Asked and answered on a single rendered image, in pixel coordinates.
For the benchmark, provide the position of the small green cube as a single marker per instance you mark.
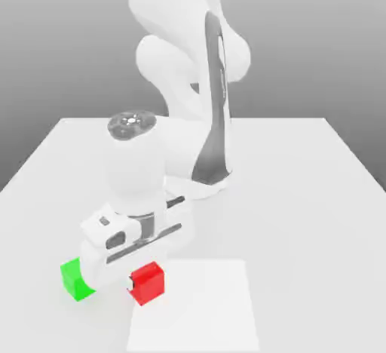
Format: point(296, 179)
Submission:
point(72, 280)

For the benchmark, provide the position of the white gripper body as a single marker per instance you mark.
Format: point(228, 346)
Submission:
point(120, 268)

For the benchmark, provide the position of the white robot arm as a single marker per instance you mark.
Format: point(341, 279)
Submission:
point(181, 93)

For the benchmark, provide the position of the small red cube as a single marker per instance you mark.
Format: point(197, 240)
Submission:
point(149, 283)

